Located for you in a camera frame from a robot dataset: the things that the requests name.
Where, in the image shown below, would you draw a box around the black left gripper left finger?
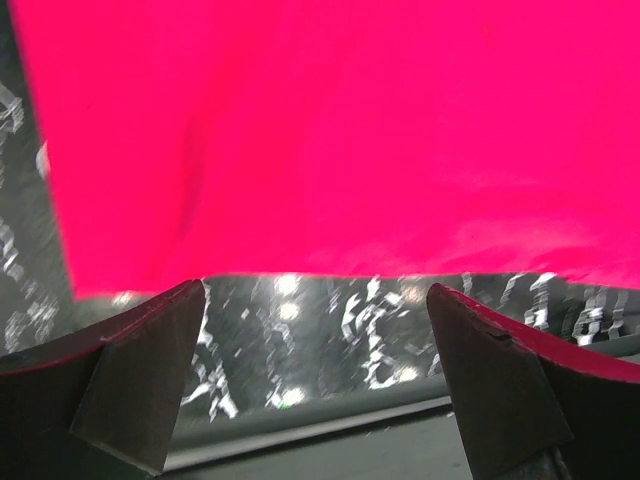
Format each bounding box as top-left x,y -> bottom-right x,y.
1,280 -> 206,479

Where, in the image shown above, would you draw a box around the pink t shirt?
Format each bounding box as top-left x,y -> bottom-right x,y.
9,1 -> 639,296

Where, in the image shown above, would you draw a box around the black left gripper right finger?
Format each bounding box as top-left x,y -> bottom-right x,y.
426,284 -> 639,479

